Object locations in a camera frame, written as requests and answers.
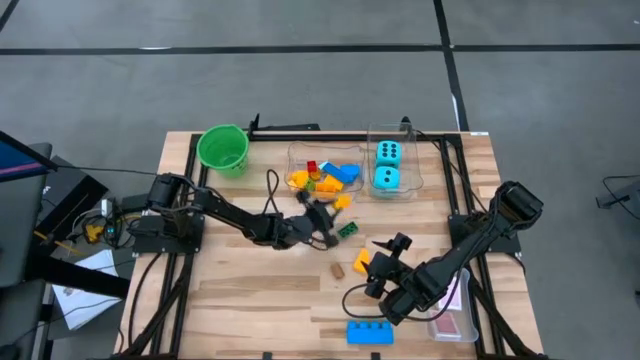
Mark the red toy brick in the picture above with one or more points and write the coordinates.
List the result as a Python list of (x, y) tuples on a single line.
[(312, 166)]

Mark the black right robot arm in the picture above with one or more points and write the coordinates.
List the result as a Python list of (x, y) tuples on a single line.
[(480, 240)]

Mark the small blue toy block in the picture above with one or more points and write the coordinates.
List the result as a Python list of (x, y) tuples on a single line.
[(352, 171)]

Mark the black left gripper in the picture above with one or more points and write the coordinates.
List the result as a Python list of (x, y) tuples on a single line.
[(287, 231)]

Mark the tall clear plastic bin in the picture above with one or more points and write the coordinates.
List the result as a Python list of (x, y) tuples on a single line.
[(410, 165)]

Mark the picture card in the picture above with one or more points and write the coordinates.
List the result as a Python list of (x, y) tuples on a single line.
[(454, 297), (446, 325)]

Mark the dark green toy brick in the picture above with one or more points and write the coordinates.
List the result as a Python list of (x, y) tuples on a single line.
[(348, 229)]

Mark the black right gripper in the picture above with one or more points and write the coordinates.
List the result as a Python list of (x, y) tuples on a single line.
[(407, 295)]

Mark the small mint toy piece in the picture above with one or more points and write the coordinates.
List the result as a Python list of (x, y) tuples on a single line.
[(323, 164)]

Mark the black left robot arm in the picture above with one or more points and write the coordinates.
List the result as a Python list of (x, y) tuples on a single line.
[(220, 210)]

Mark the grey floor device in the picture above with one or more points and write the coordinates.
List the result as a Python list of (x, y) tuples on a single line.
[(627, 196)]

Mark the teal foam die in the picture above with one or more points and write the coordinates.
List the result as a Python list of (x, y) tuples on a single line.
[(388, 153)]

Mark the white paper sheets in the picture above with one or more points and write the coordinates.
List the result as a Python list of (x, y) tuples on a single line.
[(85, 295)]

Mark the black computer case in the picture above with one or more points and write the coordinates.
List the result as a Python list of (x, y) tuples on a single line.
[(65, 190)]

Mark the frosted clear plastic bin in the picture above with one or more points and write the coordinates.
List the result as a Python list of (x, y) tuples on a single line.
[(467, 320)]

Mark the blue screen monitor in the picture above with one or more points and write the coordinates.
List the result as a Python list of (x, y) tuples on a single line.
[(17, 160)]

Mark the teal green toy block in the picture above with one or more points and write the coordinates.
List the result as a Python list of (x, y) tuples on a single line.
[(387, 179)]

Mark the small brown block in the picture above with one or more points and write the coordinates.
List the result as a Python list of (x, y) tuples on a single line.
[(337, 271)]

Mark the small yellow-orange toy block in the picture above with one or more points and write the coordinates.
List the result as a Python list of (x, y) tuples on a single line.
[(343, 202)]

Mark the green monster face bucket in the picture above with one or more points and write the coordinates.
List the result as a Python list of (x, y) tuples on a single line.
[(222, 147)]

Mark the lime green toy brick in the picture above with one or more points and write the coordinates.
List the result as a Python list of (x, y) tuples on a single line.
[(310, 186)]

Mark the wide clear plastic bin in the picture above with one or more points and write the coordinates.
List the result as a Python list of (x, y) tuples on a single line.
[(350, 187)]

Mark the large blue toy block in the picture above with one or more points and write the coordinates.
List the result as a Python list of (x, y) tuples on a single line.
[(370, 334)]

